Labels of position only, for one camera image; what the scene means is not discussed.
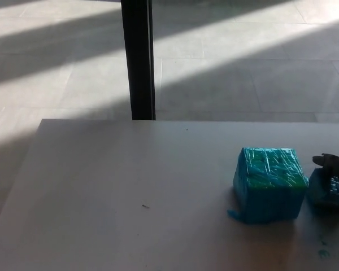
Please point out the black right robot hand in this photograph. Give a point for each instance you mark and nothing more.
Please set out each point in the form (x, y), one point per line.
(332, 162)

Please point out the large blue wrapped cube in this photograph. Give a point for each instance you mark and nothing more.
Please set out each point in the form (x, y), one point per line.
(267, 194)

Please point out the small blue cube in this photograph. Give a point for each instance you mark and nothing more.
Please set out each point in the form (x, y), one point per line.
(323, 189)

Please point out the black vertical pillar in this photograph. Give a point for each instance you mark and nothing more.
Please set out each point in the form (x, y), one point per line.
(139, 59)

